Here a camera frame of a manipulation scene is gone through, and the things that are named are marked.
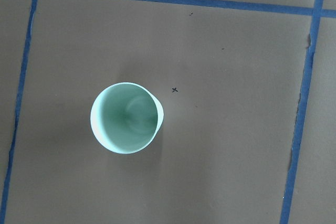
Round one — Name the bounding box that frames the green plastic cup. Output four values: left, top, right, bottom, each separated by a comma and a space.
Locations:
90, 82, 164, 154

